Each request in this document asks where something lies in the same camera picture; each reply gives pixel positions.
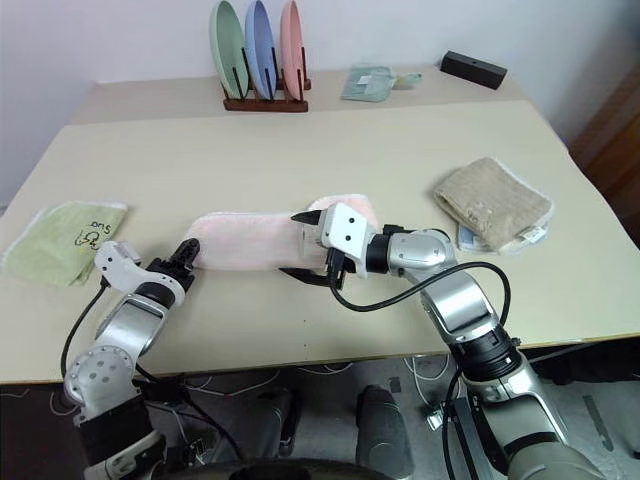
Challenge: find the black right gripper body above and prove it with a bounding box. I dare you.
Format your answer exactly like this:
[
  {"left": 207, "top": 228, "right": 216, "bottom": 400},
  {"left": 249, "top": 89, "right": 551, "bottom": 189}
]
[{"left": 298, "top": 222, "right": 359, "bottom": 292}]

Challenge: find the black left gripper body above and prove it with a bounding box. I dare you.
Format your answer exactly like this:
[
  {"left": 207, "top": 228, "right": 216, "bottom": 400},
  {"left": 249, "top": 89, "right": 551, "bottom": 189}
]
[{"left": 146, "top": 257, "right": 196, "bottom": 297}]

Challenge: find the pink towel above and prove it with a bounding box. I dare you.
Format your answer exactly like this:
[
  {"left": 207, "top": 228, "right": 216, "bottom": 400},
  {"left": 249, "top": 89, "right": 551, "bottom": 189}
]
[{"left": 182, "top": 195, "right": 380, "bottom": 274}]

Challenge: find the green towel with print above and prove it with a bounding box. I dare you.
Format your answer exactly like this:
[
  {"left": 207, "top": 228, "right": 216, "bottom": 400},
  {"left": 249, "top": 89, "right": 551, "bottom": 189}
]
[{"left": 1, "top": 200, "right": 130, "bottom": 288}]

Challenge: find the light blue folded towel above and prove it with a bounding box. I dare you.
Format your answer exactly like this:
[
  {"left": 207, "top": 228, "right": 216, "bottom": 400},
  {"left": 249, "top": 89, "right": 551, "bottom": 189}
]
[{"left": 457, "top": 224, "right": 495, "bottom": 252}]

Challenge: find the teal folded towel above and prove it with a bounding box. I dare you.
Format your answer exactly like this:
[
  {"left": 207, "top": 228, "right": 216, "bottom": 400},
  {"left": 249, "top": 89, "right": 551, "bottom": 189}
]
[{"left": 340, "top": 64, "right": 397, "bottom": 103}]

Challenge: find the beige folded towel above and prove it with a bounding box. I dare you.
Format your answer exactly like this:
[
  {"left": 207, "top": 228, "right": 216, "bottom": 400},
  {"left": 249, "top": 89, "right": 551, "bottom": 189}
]
[{"left": 432, "top": 157, "right": 555, "bottom": 252}]

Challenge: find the brown wooden plate rack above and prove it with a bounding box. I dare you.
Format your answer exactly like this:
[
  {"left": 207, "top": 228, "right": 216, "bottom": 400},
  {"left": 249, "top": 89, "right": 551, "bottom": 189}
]
[{"left": 222, "top": 47, "right": 311, "bottom": 113}]

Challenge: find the dark rounded shape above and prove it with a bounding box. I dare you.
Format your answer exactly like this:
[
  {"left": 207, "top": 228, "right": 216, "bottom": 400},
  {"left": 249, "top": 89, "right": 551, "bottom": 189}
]
[
  {"left": 355, "top": 384, "right": 414, "bottom": 480},
  {"left": 252, "top": 387, "right": 303, "bottom": 457}
]

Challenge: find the small light green cloth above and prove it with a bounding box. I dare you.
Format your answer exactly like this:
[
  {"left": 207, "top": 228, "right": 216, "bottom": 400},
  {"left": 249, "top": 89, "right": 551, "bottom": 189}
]
[{"left": 392, "top": 72, "right": 424, "bottom": 92}]

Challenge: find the pink plate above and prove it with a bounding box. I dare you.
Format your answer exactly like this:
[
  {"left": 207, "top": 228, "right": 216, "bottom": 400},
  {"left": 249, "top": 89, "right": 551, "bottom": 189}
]
[{"left": 279, "top": 0, "right": 306, "bottom": 100}]

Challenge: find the blue plate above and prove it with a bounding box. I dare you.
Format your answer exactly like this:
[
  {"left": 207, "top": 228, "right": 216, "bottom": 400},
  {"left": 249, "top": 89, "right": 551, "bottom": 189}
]
[{"left": 244, "top": 0, "right": 277, "bottom": 100}]

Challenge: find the green plate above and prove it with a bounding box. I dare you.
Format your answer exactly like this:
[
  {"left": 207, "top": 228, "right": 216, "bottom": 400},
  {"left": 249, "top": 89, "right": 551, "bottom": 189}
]
[{"left": 209, "top": 0, "right": 249, "bottom": 99}]

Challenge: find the black rectangular box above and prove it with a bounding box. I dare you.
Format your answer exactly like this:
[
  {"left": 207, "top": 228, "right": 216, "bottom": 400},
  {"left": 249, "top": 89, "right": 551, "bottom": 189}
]
[{"left": 439, "top": 49, "right": 510, "bottom": 91}]

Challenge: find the grey metal strip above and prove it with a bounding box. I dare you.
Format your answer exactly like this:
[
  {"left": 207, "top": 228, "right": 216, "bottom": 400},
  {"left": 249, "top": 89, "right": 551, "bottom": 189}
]
[{"left": 582, "top": 394, "right": 615, "bottom": 451}]

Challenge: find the brown wooden furniture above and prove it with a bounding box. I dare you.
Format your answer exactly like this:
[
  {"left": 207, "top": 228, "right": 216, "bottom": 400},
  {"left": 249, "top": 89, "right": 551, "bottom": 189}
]
[{"left": 569, "top": 64, "right": 640, "bottom": 221}]

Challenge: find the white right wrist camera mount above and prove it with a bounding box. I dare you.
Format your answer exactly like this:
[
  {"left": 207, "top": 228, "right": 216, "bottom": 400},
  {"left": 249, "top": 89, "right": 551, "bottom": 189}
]
[{"left": 319, "top": 202, "right": 377, "bottom": 280}]

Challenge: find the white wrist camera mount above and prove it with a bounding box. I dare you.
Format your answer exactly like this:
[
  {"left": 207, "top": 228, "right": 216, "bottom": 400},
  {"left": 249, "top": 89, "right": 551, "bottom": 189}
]
[
  {"left": 93, "top": 241, "right": 184, "bottom": 306},
  {"left": 319, "top": 202, "right": 377, "bottom": 280}
]

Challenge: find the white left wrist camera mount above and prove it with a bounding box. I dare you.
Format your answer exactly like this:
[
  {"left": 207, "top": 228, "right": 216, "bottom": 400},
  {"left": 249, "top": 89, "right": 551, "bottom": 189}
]
[{"left": 93, "top": 241, "right": 184, "bottom": 306}]

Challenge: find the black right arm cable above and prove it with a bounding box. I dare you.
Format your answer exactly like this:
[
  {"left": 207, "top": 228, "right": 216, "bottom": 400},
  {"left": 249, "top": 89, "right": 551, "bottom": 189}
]
[{"left": 327, "top": 262, "right": 512, "bottom": 332}]

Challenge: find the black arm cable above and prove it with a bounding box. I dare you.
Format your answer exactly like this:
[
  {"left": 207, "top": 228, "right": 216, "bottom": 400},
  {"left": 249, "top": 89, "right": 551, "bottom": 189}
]
[
  {"left": 327, "top": 262, "right": 512, "bottom": 332},
  {"left": 59, "top": 279, "right": 109, "bottom": 381}
]

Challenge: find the white floor cable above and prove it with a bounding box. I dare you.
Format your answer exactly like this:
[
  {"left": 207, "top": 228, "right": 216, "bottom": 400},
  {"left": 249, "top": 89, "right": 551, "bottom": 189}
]
[
  {"left": 403, "top": 352, "right": 454, "bottom": 407},
  {"left": 294, "top": 361, "right": 354, "bottom": 377}
]

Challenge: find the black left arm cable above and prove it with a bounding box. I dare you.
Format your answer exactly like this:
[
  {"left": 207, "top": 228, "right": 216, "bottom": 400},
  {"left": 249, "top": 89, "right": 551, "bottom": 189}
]
[{"left": 59, "top": 279, "right": 109, "bottom": 381}]

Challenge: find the thin black floor cable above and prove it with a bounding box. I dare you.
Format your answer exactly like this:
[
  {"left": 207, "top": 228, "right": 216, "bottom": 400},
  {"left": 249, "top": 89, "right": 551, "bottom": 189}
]
[{"left": 132, "top": 364, "right": 246, "bottom": 462}]

